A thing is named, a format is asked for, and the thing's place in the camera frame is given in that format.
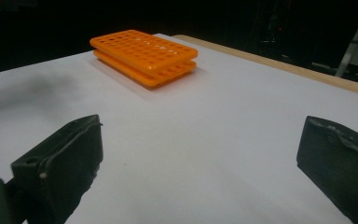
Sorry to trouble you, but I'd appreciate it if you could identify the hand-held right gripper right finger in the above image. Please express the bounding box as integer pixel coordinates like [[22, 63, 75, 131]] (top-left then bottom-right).
[[296, 115, 358, 224]]

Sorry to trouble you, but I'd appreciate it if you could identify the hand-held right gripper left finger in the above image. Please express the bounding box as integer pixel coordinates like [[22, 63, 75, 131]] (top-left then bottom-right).
[[10, 114, 104, 224]]

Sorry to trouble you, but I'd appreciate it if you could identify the orange test tube rack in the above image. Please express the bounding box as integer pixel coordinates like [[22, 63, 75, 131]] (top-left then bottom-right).
[[89, 29, 200, 91]]

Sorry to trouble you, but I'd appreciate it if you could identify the grey metal stand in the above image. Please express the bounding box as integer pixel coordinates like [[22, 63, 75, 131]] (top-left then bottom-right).
[[335, 0, 358, 78]]

